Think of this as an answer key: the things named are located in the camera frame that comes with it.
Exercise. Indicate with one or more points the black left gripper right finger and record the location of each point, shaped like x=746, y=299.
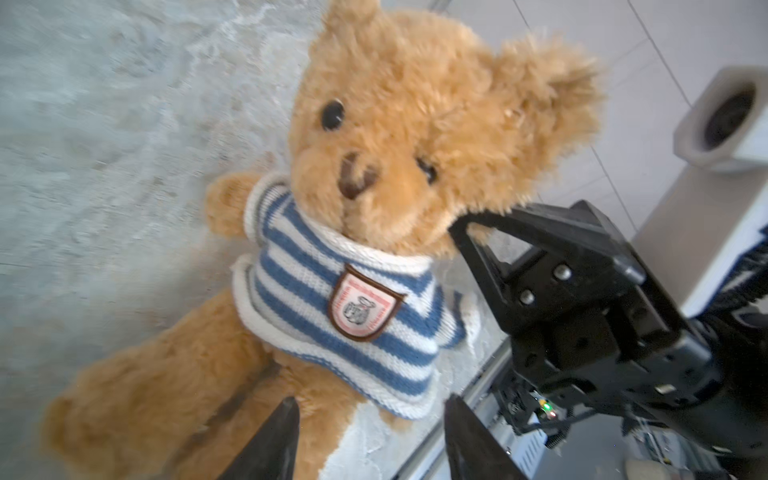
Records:
x=472, y=451

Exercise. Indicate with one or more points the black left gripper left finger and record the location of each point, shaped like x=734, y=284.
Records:
x=271, y=453

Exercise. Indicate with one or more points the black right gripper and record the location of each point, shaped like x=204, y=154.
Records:
x=590, y=328

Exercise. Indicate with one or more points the blue white striped knit sweater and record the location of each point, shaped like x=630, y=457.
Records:
x=376, y=320

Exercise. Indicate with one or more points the brown plush teddy bear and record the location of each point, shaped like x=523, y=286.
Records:
x=403, y=122

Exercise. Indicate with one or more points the right green circuit board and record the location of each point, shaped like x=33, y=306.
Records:
x=535, y=413

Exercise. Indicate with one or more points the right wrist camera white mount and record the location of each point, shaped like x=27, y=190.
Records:
x=716, y=210

